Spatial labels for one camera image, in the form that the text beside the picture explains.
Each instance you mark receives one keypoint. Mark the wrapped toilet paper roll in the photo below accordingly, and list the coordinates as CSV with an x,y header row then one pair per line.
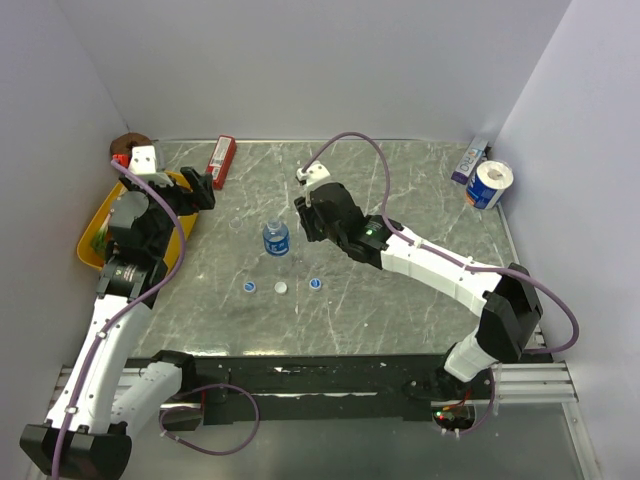
x,y
487,184

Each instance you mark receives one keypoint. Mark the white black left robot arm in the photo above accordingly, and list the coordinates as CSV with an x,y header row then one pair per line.
x,y
137,242

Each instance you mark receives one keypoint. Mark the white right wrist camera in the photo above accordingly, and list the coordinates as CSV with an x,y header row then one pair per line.
x,y
315,176

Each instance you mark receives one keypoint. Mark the silver white left wrist camera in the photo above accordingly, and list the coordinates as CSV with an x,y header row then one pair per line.
x,y
144,163

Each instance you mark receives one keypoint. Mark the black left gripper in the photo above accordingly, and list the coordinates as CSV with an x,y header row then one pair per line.
x,y
200,197

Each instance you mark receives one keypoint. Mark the blue label Pocari bottle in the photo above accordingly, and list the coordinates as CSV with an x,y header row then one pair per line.
x,y
276,238

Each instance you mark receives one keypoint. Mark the yellow plastic basket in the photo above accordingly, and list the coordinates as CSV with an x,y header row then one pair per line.
x,y
92,244

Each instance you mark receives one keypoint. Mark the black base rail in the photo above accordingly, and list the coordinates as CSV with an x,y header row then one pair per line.
x,y
334,387

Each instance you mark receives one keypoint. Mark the brown lid white canister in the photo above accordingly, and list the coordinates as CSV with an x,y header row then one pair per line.
x,y
125,143

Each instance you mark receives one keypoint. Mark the blue Pocari bottle cap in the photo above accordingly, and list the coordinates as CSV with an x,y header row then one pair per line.
x,y
249,287

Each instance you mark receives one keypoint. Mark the red flat box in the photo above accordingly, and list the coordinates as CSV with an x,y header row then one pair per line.
x,y
221,160

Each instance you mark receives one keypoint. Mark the red cable connector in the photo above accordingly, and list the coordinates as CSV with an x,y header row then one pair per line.
x,y
122,159

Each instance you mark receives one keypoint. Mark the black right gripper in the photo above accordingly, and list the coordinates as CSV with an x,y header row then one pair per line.
x,y
306,215

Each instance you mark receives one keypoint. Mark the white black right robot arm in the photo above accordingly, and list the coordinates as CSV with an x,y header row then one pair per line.
x,y
507,306

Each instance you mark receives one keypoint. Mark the white upturned bottle cap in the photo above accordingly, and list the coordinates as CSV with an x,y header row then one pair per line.
x,y
280,288

